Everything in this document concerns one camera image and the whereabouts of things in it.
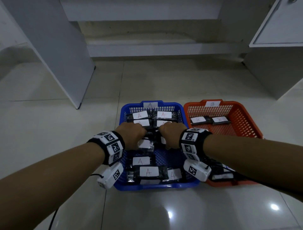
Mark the person's left hand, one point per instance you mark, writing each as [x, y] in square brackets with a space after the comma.
[131, 136]

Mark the blue plastic basket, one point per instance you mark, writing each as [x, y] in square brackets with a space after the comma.
[165, 156]

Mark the person's left forearm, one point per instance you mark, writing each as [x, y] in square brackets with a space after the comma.
[47, 184]

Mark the white desk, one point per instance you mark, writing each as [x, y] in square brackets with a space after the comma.
[59, 47]

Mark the person's right forearm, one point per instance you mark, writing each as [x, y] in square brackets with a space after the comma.
[255, 161]

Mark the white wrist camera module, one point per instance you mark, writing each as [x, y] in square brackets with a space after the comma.
[196, 170]
[110, 176]

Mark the white cabinet door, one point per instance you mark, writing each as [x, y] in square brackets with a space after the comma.
[279, 23]

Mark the orange plastic basket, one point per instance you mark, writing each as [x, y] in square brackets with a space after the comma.
[241, 123]

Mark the person's right hand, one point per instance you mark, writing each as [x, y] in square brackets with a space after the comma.
[172, 135]

